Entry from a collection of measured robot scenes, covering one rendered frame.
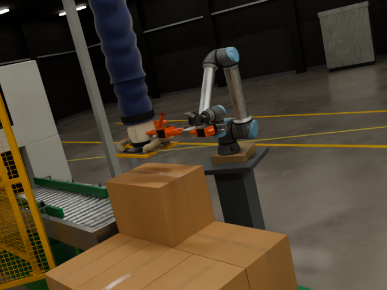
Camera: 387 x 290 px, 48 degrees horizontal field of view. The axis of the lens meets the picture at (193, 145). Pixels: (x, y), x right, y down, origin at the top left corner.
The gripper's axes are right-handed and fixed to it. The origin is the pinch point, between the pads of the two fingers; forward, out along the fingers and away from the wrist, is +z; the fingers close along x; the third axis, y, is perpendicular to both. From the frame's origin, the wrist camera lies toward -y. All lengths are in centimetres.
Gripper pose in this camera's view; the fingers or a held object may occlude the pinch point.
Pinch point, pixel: (186, 125)
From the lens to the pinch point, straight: 280.5
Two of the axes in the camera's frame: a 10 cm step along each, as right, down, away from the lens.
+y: -6.8, -0.1, 7.3
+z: -6.9, 3.1, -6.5
